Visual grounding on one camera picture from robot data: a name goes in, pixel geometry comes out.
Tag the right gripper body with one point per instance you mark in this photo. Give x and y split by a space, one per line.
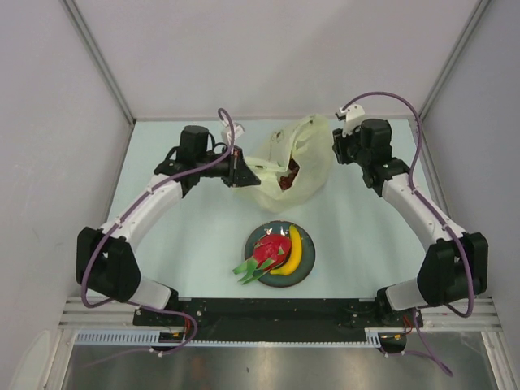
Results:
347 149

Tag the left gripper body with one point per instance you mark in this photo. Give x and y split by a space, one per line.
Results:
227 170

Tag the yellow-green plastic bag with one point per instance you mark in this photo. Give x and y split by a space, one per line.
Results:
309 142

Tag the red fake grapes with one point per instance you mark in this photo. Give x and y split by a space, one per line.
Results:
286 180

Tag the red fake dragon fruit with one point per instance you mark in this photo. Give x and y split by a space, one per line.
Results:
269 252

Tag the yellow fake banana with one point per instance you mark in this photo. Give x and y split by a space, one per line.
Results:
295 256

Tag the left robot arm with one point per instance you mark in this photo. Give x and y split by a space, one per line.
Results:
105 256

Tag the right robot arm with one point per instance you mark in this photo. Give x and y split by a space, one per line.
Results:
455 266

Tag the blue ceramic plate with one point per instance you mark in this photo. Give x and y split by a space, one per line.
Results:
308 255

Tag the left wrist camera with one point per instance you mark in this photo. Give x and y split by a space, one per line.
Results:
227 132

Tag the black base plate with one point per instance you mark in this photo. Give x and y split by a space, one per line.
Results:
292 320

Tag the white cable duct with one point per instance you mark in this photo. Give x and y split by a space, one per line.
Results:
156 339

